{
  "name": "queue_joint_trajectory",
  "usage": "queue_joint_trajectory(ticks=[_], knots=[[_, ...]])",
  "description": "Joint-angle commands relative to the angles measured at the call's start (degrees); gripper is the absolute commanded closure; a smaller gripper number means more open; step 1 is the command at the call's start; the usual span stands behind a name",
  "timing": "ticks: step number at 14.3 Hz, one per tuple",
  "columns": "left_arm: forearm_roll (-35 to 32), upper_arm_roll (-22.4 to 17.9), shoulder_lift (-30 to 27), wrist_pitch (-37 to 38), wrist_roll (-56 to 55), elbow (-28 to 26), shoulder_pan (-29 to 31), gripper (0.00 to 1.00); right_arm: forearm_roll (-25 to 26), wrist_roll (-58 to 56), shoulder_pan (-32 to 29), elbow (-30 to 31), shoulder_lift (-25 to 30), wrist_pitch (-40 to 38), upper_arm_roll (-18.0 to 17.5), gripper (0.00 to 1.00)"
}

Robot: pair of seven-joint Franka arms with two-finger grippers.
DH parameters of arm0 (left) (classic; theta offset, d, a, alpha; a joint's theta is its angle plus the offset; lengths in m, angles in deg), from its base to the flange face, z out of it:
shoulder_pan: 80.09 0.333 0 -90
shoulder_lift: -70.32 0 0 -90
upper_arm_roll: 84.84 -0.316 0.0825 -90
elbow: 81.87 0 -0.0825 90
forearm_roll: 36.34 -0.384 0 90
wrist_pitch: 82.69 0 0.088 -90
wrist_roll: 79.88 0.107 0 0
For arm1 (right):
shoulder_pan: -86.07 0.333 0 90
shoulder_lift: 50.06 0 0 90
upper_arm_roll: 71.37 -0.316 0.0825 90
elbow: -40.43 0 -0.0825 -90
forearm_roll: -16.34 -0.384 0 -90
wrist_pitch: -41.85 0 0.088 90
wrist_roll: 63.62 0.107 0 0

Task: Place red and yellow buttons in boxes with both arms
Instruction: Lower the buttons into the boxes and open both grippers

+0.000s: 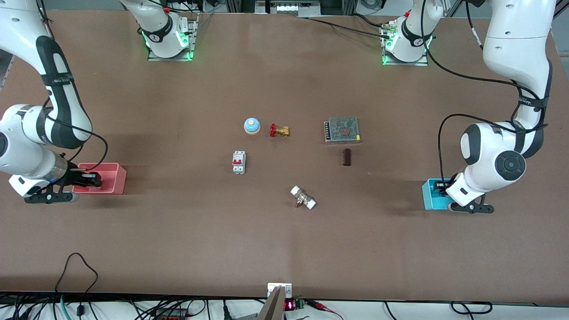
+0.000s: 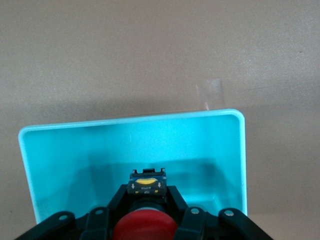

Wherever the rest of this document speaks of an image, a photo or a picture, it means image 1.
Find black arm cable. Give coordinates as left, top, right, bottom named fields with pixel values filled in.
left=42, top=96, right=109, bottom=174
left=438, top=113, right=547, bottom=183

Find grey device white label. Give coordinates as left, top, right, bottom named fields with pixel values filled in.
left=256, top=0, right=321, bottom=15

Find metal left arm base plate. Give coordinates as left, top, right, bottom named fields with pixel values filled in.
left=381, top=22, right=429, bottom=66

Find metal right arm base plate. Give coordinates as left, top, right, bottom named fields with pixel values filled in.
left=148, top=13, right=199, bottom=61

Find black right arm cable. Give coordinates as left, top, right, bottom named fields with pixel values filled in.
left=42, top=96, right=109, bottom=174

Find black coiled cable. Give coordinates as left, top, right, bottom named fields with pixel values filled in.
left=450, top=301, right=493, bottom=315

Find blue plastic box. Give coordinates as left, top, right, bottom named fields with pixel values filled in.
left=421, top=178, right=455, bottom=211

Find pink plastic box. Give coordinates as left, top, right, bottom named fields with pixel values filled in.
left=72, top=163, right=127, bottom=195

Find white capped metal fitting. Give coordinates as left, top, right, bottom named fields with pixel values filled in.
left=290, top=185, right=317, bottom=210

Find thin black looped cable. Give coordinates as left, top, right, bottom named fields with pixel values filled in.
left=55, top=253, right=99, bottom=320

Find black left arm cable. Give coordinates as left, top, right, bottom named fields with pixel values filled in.
left=438, top=113, right=547, bottom=183

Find black cable across table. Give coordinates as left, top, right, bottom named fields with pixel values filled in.
left=307, top=17, right=392, bottom=38

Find red clip lead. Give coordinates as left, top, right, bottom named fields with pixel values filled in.
left=307, top=300, right=345, bottom=320

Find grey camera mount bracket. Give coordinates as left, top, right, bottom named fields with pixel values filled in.
left=257, top=283, right=293, bottom=320

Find metal mesh power supply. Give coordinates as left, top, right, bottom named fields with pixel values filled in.
left=324, top=116, right=361, bottom=145

